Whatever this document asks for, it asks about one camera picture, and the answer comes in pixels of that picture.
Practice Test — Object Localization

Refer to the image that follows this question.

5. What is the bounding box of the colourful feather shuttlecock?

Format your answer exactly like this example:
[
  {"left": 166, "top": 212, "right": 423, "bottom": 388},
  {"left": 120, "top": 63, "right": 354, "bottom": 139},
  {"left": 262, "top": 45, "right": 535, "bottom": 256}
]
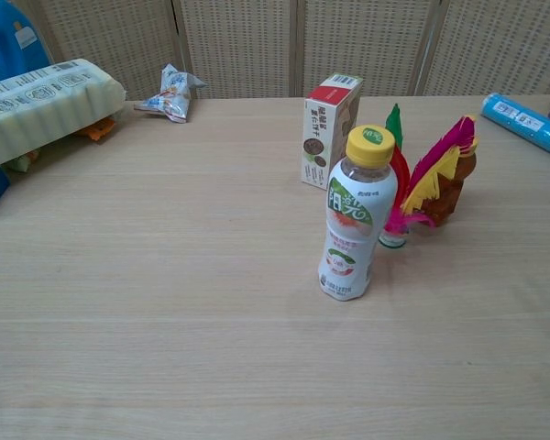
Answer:
[{"left": 377, "top": 103, "right": 480, "bottom": 250}]

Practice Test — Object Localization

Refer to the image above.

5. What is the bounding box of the blue detergent bottle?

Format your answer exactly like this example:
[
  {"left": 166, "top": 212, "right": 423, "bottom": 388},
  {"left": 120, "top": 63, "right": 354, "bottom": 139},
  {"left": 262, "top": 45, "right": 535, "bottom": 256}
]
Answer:
[{"left": 0, "top": 0, "right": 55, "bottom": 87}]

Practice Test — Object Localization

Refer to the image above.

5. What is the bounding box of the crumpled white blue snack bag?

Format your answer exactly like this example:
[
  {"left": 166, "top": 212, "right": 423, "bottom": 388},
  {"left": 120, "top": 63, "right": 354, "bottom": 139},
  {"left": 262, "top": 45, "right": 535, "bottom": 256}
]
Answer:
[{"left": 133, "top": 63, "right": 209, "bottom": 125}]

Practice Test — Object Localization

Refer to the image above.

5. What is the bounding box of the orange snack packet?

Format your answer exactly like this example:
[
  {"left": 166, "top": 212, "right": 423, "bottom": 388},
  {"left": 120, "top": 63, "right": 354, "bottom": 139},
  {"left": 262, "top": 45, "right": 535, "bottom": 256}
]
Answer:
[{"left": 78, "top": 116, "right": 118, "bottom": 141}]

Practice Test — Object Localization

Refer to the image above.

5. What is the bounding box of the brown yellow-capped bottle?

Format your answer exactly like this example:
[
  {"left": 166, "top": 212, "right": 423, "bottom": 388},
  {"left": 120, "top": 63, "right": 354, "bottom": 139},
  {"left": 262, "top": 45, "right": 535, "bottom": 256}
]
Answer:
[{"left": 420, "top": 136, "right": 480, "bottom": 226}]

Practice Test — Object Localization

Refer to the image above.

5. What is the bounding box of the beige woven folding screen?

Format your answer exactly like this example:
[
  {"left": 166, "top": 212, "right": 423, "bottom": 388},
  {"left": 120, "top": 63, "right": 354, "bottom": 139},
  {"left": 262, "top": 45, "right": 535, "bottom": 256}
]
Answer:
[{"left": 16, "top": 0, "right": 550, "bottom": 102}]

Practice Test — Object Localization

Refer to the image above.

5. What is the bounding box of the blue plastic bag roll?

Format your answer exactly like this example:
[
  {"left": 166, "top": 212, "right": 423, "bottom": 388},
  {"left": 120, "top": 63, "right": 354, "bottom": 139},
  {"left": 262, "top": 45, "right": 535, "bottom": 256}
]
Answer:
[{"left": 479, "top": 92, "right": 550, "bottom": 163}]

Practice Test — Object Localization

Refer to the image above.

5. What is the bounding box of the yellow-capped white drink bottle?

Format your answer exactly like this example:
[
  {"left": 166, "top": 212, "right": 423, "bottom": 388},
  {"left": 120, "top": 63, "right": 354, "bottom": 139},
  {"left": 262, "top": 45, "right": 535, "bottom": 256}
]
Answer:
[{"left": 316, "top": 124, "right": 400, "bottom": 302}]

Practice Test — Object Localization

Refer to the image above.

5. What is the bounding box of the white red cookie box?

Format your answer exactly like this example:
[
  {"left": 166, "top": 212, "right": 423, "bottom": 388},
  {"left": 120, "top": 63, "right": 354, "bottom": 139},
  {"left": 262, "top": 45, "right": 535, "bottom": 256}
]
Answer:
[{"left": 300, "top": 72, "right": 365, "bottom": 191}]

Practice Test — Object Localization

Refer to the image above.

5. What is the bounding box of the pale yellow wrapped paper pack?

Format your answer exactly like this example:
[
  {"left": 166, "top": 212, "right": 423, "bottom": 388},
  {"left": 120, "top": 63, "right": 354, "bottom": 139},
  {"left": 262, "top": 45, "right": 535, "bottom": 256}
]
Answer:
[{"left": 0, "top": 58, "right": 127, "bottom": 173}]

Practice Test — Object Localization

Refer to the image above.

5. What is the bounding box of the green wrapped packet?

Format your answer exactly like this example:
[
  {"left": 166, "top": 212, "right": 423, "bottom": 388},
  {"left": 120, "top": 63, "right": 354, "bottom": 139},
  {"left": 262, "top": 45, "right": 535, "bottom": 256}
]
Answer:
[{"left": 3, "top": 148, "right": 43, "bottom": 174}]

